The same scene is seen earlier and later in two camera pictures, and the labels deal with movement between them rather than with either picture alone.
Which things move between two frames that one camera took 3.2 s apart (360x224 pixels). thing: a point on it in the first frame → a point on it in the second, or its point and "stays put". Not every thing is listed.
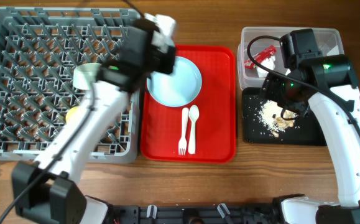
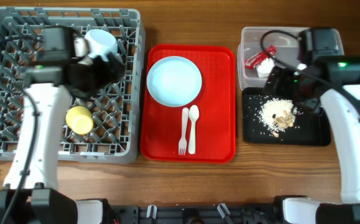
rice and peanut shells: [270, 114] stays put
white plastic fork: [182, 143] stays put
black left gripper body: [163, 63] → [93, 74]
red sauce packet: [260, 56] stays put
